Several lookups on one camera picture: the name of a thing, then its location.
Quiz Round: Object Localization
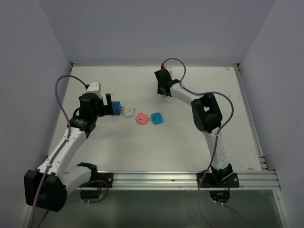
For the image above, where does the blue cube socket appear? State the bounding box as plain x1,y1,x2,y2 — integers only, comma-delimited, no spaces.
112,101,123,115

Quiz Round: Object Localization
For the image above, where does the white plug adapter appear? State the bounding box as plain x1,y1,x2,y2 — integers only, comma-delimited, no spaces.
123,107,136,118

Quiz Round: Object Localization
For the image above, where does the cyan extension plug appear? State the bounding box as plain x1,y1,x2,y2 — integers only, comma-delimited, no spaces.
151,112,163,124

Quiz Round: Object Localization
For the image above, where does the pink extension socket plug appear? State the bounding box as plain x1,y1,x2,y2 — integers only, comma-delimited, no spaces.
135,112,149,125

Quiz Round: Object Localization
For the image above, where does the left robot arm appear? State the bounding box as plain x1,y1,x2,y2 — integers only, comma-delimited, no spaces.
24,93,114,212

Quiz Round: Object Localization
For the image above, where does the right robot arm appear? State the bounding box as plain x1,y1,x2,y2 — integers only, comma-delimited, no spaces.
154,68,233,187

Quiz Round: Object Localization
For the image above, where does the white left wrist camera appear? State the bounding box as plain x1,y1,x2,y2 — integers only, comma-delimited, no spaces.
85,82,102,99

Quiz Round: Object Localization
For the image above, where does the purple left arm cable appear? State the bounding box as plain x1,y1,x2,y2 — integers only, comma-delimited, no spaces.
27,75,109,228

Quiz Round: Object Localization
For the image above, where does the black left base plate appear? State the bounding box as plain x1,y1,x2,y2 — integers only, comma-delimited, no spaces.
89,172,114,188

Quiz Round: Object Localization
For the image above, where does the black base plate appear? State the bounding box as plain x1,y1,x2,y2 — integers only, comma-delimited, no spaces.
200,171,240,188
89,172,114,188

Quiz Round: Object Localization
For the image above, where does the aluminium mounting rail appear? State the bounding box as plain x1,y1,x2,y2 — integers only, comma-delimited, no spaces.
33,169,281,190

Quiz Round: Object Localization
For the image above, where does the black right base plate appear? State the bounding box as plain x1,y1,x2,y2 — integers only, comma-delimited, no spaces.
200,171,240,188

